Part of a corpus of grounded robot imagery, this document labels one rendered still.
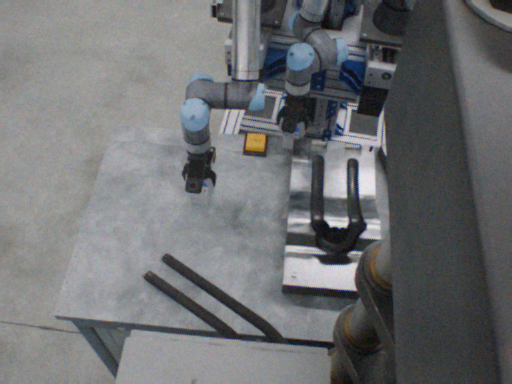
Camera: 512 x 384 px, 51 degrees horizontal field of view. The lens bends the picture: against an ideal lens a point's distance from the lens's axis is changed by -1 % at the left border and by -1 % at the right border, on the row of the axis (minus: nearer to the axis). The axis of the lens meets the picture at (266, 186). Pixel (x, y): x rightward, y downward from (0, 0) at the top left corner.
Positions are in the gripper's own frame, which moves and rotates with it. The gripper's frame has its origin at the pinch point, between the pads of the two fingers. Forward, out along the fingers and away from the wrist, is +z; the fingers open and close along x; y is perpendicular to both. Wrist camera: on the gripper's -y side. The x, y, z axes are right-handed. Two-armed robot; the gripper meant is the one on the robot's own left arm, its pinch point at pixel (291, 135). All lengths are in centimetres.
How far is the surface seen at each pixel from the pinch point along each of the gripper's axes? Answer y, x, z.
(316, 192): -22.7, -12.9, -3.2
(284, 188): -18.6, -2.3, 4.6
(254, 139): -4.5, 11.6, 0.9
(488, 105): -91, -26, -116
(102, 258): -57, 44, 5
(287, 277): -52, -11, -1
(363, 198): -21.5, -27.1, -4.0
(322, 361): -92, -22, -62
